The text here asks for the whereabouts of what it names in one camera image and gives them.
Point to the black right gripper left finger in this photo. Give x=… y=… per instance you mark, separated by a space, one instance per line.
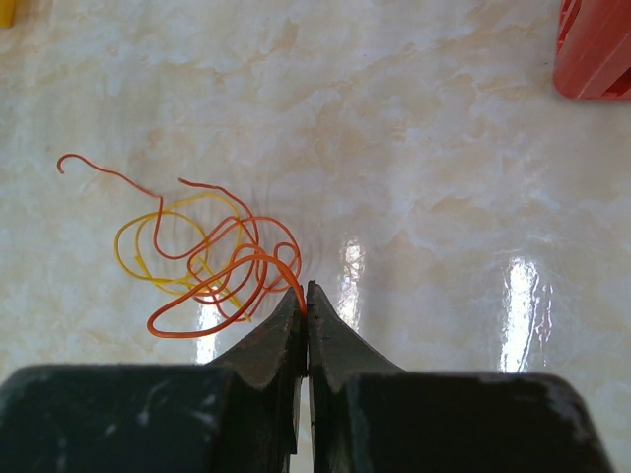
x=238 y=413

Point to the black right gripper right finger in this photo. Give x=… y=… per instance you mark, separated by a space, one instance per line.
x=369 y=415

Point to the red plastic basket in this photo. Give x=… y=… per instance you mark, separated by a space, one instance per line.
x=592 y=57

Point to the yellow storage bin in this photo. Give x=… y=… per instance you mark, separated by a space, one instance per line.
x=7 y=13

